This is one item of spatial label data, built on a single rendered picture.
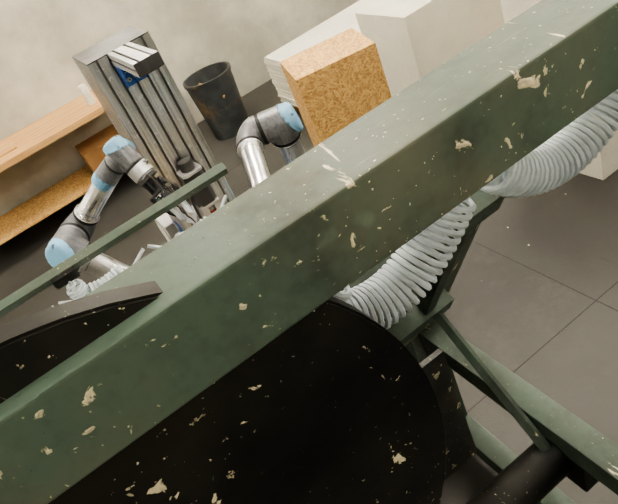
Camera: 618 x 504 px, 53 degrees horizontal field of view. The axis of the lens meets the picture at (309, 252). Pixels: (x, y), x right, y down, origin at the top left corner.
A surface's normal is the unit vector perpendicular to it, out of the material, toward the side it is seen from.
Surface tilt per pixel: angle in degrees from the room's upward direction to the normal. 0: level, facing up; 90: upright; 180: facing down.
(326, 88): 90
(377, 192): 90
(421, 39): 90
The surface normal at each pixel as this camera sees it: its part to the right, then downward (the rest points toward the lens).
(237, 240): -0.35, -0.75
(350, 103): 0.26, 0.51
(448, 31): 0.51, 0.36
